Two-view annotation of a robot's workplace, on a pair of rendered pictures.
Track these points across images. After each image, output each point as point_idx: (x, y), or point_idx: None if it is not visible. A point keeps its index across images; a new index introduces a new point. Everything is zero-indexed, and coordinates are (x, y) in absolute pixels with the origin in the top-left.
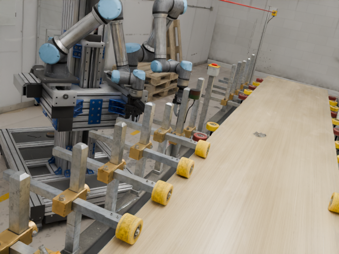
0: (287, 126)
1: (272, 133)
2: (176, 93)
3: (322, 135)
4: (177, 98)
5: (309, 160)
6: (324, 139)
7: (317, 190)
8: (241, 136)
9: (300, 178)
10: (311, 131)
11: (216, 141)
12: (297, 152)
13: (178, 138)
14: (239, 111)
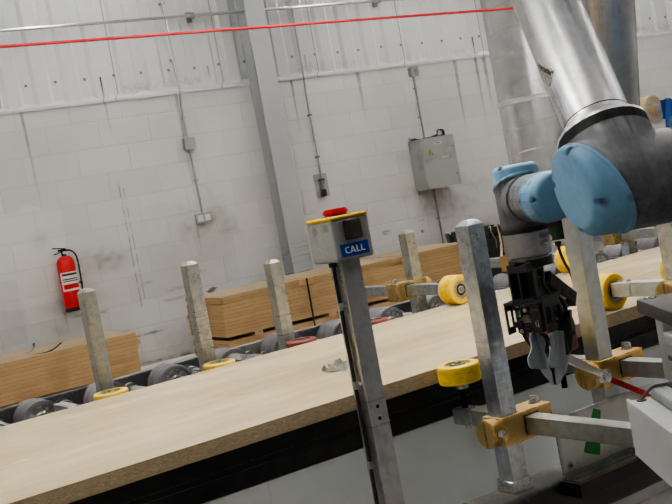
0: (147, 412)
1: (278, 381)
2: (555, 292)
3: (100, 405)
4: (570, 287)
5: (327, 347)
6: (132, 395)
7: (432, 315)
8: (414, 356)
9: (429, 321)
10: (104, 410)
11: (520, 335)
12: (324, 353)
13: (657, 279)
14: (206, 435)
